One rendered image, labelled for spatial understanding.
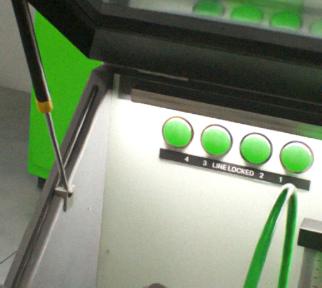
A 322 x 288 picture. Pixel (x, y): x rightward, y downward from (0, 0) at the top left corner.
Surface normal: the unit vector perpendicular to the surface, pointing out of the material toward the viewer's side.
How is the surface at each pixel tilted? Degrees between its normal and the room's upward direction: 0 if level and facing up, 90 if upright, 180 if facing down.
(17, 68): 90
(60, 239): 90
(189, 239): 90
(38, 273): 90
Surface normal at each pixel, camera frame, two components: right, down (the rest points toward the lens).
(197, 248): -0.33, 0.29
